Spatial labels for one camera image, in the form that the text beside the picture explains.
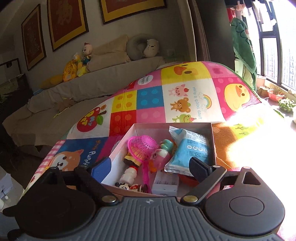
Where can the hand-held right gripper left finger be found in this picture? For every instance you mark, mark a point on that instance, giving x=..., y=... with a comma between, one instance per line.
x=103, y=168

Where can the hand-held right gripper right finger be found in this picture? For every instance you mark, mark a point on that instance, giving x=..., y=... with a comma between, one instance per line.
x=199, y=167

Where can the red round lid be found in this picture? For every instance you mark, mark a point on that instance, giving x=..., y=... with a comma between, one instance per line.
x=187, y=181

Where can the blue wet wipes packet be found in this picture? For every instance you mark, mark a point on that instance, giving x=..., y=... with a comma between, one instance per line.
x=189, y=148

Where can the black eared mouse figurine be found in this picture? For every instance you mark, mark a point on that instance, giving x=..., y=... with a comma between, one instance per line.
x=122, y=185

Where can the small white toy bottle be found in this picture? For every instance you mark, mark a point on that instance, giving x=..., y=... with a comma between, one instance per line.
x=128, y=177

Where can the yellow toy cup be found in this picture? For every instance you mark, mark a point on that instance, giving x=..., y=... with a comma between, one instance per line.
x=131, y=160

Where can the white rectangular case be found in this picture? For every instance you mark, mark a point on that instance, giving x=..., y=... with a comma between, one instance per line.
x=165, y=184

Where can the pink toy strainer basket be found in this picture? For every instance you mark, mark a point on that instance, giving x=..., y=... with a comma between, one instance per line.
x=141, y=146

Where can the cardboard box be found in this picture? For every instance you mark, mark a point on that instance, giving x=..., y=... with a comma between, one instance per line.
x=161, y=131

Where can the colourful cartoon play mat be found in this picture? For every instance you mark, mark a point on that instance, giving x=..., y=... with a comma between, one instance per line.
x=185, y=92

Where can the beige covered sofa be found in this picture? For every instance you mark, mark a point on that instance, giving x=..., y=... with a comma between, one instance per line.
x=69, y=92

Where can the brown plant pot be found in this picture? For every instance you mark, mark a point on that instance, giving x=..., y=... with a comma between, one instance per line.
x=263, y=91

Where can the yellow plush pillow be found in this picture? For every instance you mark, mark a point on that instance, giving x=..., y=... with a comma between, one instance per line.
x=53, y=81

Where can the yellow duck plush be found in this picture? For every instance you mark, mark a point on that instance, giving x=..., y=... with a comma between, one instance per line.
x=79, y=67

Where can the red plant pot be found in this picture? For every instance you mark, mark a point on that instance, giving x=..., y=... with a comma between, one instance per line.
x=276, y=96

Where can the white plant pot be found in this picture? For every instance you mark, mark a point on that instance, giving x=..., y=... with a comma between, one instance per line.
x=260, y=81

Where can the green leafy plant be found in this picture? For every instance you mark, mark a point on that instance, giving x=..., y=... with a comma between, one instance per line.
x=286, y=105

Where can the beige cushion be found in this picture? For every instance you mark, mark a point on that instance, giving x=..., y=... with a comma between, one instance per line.
x=111, y=45
x=108, y=61

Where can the boy doll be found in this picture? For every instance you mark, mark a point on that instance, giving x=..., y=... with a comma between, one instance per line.
x=87, y=53

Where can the green hanging blanket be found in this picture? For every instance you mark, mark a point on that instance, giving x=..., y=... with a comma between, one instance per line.
x=244, y=51

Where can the grey neck pillow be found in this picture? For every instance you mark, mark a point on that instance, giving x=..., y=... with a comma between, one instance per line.
x=135, y=46

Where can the glass tank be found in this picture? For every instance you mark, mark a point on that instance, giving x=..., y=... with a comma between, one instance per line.
x=11, y=81

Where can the white bear plush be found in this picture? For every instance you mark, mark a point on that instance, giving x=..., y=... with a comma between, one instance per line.
x=151, y=47

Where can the beige curtain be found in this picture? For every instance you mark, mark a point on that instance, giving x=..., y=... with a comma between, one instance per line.
x=203, y=30

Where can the black framed window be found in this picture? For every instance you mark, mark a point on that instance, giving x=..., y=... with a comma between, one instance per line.
x=277, y=46

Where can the hanging clothes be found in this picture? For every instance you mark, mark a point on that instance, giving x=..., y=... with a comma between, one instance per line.
x=249, y=7

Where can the red picture yellow frame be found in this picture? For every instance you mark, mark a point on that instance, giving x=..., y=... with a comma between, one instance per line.
x=68, y=23
x=33, y=38
x=131, y=8

